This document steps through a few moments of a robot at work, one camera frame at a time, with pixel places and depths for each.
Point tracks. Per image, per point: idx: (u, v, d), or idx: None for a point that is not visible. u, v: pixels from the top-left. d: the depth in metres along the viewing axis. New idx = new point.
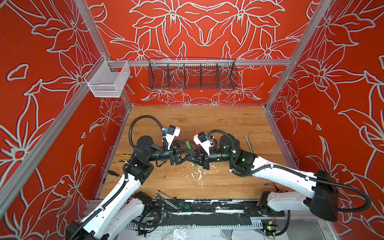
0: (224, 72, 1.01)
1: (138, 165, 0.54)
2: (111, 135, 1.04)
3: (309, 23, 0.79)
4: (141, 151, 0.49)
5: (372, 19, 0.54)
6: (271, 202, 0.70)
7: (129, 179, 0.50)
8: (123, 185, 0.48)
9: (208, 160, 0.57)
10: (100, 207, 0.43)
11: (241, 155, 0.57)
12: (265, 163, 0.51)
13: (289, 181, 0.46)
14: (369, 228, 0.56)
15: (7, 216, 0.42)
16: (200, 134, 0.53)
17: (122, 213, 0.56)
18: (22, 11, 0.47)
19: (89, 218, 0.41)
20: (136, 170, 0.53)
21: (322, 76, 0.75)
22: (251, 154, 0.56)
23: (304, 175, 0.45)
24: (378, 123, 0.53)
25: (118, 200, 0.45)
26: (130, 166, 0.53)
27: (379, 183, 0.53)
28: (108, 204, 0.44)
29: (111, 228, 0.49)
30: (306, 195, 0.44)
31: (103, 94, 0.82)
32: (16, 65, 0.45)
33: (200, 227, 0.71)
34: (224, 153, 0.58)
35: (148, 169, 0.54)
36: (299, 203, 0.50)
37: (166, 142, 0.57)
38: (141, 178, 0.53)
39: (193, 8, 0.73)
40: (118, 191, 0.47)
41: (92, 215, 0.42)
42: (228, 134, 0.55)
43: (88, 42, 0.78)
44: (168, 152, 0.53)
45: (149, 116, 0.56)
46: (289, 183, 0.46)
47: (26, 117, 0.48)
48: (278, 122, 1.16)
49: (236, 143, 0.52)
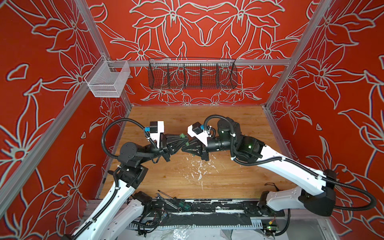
0: (224, 72, 1.01)
1: (131, 169, 0.51)
2: (111, 135, 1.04)
3: (309, 23, 0.79)
4: (126, 161, 0.44)
5: (372, 19, 0.54)
6: (269, 202, 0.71)
7: (120, 186, 0.47)
8: (114, 193, 0.46)
9: (207, 150, 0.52)
10: (90, 220, 0.41)
11: (246, 141, 0.48)
12: (274, 154, 0.45)
13: (296, 177, 0.42)
14: (369, 228, 0.56)
15: (7, 216, 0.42)
16: (194, 126, 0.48)
17: (120, 217, 0.55)
18: (22, 11, 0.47)
19: (80, 231, 0.40)
20: (129, 175, 0.50)
21: (322, 76, 0.75)
22: (258, 142, 0.48)
23: (317, 174, 0.41)
24: (378, 123, 0.53)
25: (109, 209, 0.43)
26: (122, 171, 0.50)
27: (379, 183, 0.53)
28: (98, 216, 0.42)
29: (109, 233, 0.49)
30: (309, 191, 0.42)
31: (103, 94, 0.81)
32: (16, 65, 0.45)
33: (200, 227, 0.71)
34: (224, 141, 0.50)
35: (141, 172, 0.50)
36: (295, 200, 0.50)
37: (153, 142, 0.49)
38: (134, 183, 0.49)
39: (193, 8, 0.73)
40: (109, 200, 0.45)
41: (83, 227, 0.41)
42: (226, 117, 0.47)
43: (88, 42, 0.78)
44: (159, 150, 0.51)
45: (128, 119, 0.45)
46: (295, 179, 0.43)
47: (26, 118, 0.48)
48: (278, 122, 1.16)
49: (236, 126, 0.44)
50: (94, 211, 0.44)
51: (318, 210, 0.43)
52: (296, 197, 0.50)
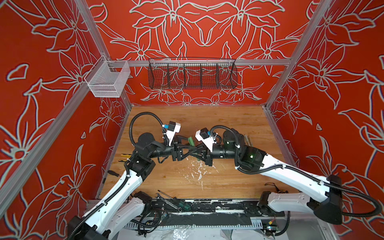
0: (224, 72, 1.01)
1: (140, 162, 0.54)
2: (111, 135, 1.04)
3: (309, 23, 0.79)
4: (142, 148, 0.49)
5: (372, 19, 0.54)
6: (271, 203, 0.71)
7: (131, 175, 0.50)
8: (125, 181, 0.49)
9: (210, 156, 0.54)
10: (102, 202, 0.44)
11: (248, 151, 0.53)
12: (275, 162, 0.48)
13: (299, 184, 0.44)
14: (369, 228, 0.56)
15: (7, 216, 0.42)
16: (202, 130, 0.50)
17: (123, 211, 0.56)
18: (22, 11, 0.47)
19: (91, 212, 0.41)
20: (138, 166, 0.53)
21: (322, 76, 0.75)
22: (260, 152, 0.51)
23: (318, 179, 0.43)
24: (378, 123, 0.53)
25: (120, 195, 0.46)
26: (132, 163, 0.54)
27: (379, 183, 0.53)
28: (110, 199, 0.44)
29: (113, 225, 0.49)
30: (315, 199, 0.43)
31: (103, 94, 0.81)
32: (16, 65, 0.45)
33: (200, 227, 0.71)
34: (228, 150, 0.54)
35: (150, 165, 0.54)
36: (301, 205, 0.50)
37: (167, 139, 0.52)
38: (143, 175, 0.53)
39: (193, 8, 0.73)
40: (119, 186, 0.47)
41: (94, 209, 0.42)
42: (232, 129, 0.51)
43: (88, 42, 0.78)
44: (170, 148, 0.53)
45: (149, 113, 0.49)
46: (298, 186, 0.44)
47: (26, 118, 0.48)
48: (278, 122, 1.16)
49: (241, 137, 0.48)
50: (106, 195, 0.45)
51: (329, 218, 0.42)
52: (304, 202, 0.49)
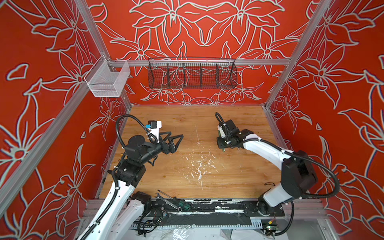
0: (224, 72, 1.01)
1: (128, 169, 0.51)
2: (111, 134, 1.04)
3: (309, 24, 0.79)
4: (133, 150, 0.48)
5: (372, 19, 0.54)
6: (265, 195, 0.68)
7: (120, 186, 0.47)
8: (115, 194, 0.46)
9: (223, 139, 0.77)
10: (94, 223, 0.41)
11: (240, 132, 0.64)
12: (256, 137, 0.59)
13: (270, 154, 0.51)
14: (369, 228, 0.56)
15: (7, 216, 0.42)
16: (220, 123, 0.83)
17: (122, 218, 0.55)
18: (22, 11, 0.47)
19: (85, 235, 0.40)
20: (127, 173, 0.50)
21: (322, 76, 0.75)
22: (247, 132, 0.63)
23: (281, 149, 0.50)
24: (378, 123, 0.53)
25: (112, 210, 0.43)
26: (120, 171, 0.50)
27: (379, 183, 0.53)
28: (102, 218, 0.42)
29: (114, 235, 0.49)
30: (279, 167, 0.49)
31: (103, 94, 0.82)
32: (16, 65, 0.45)
33: (200, 227, 0.71)
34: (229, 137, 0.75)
35: (140, 170, 0.51)
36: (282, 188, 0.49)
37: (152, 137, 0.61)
38: (134, 181, 0.50)
39: (193, 8, 0.73)
40: (110, 201, 0.44)
41: (88, 231, 0.40)
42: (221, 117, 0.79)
43: (88, 42, 0.78)
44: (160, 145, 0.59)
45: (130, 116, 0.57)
46: (269, 156, 0.52)
47: (26, 117, 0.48)
48: (278, 122, 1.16)
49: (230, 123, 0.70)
50: (97, 214, 0.43)
51: (294, 193, 0.45)
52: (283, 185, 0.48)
